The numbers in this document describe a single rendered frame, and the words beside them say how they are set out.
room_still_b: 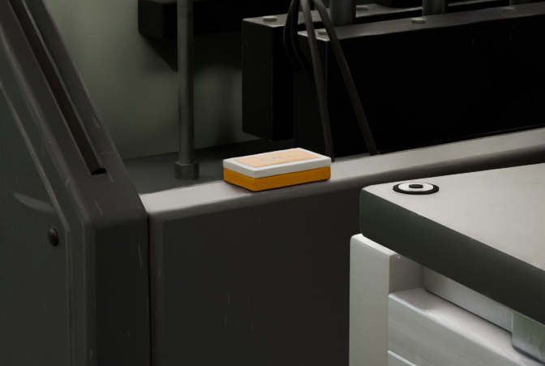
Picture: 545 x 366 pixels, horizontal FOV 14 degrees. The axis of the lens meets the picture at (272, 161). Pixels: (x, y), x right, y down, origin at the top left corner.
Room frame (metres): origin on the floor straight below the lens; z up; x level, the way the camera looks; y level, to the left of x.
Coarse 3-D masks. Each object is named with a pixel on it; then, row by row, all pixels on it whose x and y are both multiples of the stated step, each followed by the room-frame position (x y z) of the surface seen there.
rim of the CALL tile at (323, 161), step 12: (252, 156) 1.12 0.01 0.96; (324, 156) 1.12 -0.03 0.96; (228, 168) 1.11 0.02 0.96; (240, 168) 1.10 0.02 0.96; (252, 168) 1.10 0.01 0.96; (264, 168) 1.10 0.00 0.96; (276, 168) 1.10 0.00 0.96; (288, 168) 1.10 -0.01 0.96; (300, 168) 1.11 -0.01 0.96; (312, 168) 1.11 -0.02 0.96
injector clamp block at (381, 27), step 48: (480, 0) 1.53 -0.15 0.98; (384, 48) 1.40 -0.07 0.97; (432, 48) 1.42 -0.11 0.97; (480, 48) 1.44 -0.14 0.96; (528, 48) 1.47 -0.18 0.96; (288, 96) 1.43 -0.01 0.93; (336, 96) 1.37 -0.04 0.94; (384, 96) 1.40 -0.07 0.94; (432, 96) 1.42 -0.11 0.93; (480, 96) 1.44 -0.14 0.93; (528, 96) 1.47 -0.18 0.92; (336, 144) 1.37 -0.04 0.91; (384, 144) 1.40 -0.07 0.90; (432, 144) 1.47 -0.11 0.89
